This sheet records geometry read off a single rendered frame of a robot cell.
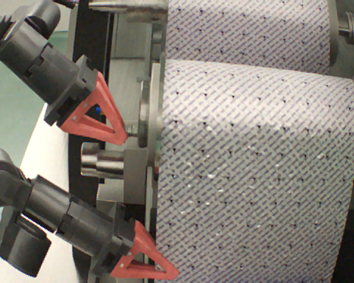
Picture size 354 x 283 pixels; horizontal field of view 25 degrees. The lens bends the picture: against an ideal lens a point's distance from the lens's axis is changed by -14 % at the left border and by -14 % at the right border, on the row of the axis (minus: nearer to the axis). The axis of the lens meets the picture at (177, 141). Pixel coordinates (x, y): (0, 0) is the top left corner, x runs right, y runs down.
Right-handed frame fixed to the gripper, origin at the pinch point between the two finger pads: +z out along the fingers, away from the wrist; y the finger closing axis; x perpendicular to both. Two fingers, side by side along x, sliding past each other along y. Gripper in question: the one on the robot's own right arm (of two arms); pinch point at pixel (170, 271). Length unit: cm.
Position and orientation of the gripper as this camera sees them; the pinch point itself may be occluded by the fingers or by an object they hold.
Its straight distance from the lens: 102.6
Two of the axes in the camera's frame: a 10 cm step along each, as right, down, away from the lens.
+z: 8.6, 4.7, 1.8
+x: 5.1, -8.1, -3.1
